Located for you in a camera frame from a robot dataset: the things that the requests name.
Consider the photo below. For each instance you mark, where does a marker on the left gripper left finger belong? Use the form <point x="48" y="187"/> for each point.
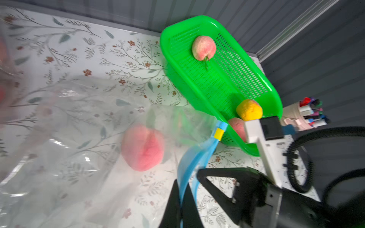
<point x="172" y="214"/>

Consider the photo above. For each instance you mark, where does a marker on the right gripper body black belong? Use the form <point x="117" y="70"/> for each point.
<point x="259" y="204"/>

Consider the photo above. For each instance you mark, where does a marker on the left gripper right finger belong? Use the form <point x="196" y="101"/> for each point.
<point x="190" y="214"/>

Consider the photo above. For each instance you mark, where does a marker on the pink peach bottom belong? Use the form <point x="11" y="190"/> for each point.
<point x="238" y="126"/>

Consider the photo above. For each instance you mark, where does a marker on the pink peach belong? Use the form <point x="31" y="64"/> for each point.
<point x="238" y="126"/>
<point x="203" y="48"/>
<point x="142" y="148"/>

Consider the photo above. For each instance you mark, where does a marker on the yellow peach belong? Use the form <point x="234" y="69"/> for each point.
<point x="249" y="110"/>

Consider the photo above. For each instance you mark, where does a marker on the pink peach top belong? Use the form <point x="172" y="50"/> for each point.
<point x="203" y="48"/>

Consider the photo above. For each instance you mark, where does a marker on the clear zip-top bag blue zipper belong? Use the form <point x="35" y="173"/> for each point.
<point x="11" y="82"/>

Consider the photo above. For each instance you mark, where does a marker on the green plastic basket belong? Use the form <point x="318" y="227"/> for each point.
<point x="218" y="86"/>

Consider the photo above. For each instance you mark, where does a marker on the pink pen cup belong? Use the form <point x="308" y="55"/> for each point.
<point x="304" y="115"/>

